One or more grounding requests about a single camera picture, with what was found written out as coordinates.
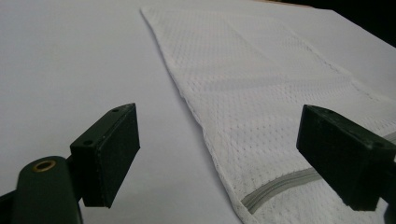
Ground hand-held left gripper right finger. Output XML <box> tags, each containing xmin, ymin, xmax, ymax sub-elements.
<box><xmin>295</xmin><ymin>104</ymin><xmax>396</xmax><ymax>212</ymax></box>

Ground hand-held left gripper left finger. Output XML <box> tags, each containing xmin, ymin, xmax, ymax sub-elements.
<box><xmin>69</xmin><ymin>103</ymin><xmax>141</xmax><ymax>209</ymax></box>

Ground white mesh laundry bag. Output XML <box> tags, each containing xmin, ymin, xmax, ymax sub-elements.
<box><xmin>139</xmin><ymin>6</ymin><xmax>396</xmax><ymax>224</ymax></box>

